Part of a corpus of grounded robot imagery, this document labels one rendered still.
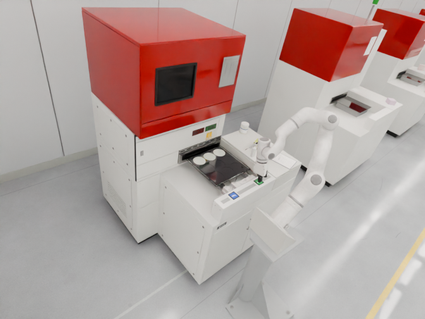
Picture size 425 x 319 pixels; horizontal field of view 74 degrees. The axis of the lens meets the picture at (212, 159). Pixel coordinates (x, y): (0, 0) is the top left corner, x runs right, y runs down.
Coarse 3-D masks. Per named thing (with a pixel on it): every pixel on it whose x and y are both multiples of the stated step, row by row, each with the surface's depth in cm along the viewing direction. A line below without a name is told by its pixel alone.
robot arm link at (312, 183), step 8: (312, 176) 170; (320, 176) 169; (304, 184) 173; (312, 184) 170; (320, 184) 169; (296, 192) 177; (304, 192) 174; (312, 192) 172; (296, 200) 176; (304, 200) 175
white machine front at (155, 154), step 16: (176, 128) 202; (192, 128) 213; (144, 144) 189; (160, 144) 200; (176, 144) 211; (192, 144) 224; (144, 160) 198; (160, 160) 209; (176, 160) 222; (144, 176) 207
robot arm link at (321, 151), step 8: (320, 128) 187; (320, 136) 184; (328, 136) 184; (320, 144) 179; (328, 144) 178; (320, 152) 178; (328, 152) 178; (312, 160) 182; (320, 160) 178; (312, 168) 184; (320, 168) 183; (304, 176) 187
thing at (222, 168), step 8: (208, 152) 234; (192, 160) 222; (208, 160) 225; (216, 160) 227; (224, 160) 229; (232, 160) 230; (200, 168) 216; (208, 168) 217; (216, 168) 219; (224, 168) 220; (232, 168) 222; (240, 168) 224; (248, 168) 225; (208, 176) 210; (216, 176) 212; (224, 176) 213; (232, 176) 215; (216, 184) 205
